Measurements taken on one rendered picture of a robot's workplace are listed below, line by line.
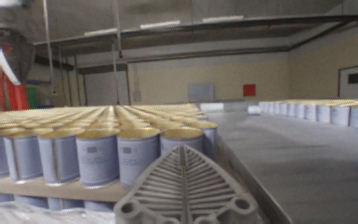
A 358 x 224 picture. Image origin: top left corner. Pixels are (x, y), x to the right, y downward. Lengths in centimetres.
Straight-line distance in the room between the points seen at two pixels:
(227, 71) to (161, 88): 450
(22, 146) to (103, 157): 14
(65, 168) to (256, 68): 1039
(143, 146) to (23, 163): 21
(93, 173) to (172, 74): 931
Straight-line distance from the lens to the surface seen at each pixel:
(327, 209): 27
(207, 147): 26
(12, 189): 35
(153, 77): 969
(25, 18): 55
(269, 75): 1076
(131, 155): 21
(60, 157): 29
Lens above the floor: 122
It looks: 5 degrees down
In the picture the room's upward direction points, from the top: 3 degrees counter-clockwise
